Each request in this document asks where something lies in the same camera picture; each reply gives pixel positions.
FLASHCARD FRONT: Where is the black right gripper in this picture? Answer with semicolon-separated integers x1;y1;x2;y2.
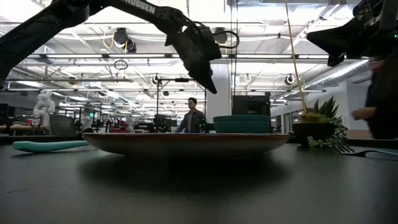
306;0;398;67

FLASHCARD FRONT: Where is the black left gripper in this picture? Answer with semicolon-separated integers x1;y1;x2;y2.
164;23;223;95

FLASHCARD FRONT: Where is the teal ribbed bowl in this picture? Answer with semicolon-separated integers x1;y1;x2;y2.
213;115;271;134

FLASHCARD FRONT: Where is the teal spoon handle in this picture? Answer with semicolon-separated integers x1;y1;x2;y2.
12;140;90;154

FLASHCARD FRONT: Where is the person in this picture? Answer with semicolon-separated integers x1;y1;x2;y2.
352;58;398;141
177;97;206;134

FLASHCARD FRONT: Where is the black monitor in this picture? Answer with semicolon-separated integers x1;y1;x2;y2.
231;95;272;118

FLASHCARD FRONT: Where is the red round plate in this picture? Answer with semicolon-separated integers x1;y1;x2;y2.
81;133;290;156

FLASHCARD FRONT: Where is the succulent plant in brown pot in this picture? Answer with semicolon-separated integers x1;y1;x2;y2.
292;95;349;149

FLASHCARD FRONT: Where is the yellow cable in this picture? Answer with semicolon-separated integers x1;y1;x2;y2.
284;0;308;113

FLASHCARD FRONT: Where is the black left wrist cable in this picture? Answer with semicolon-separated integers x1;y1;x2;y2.
213;30;241;49

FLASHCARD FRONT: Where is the black metal rig frame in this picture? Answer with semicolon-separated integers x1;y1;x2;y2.
156;77;208;133

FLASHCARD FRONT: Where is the black hanging cable loop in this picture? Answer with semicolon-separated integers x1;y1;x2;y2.
113;58;129;71

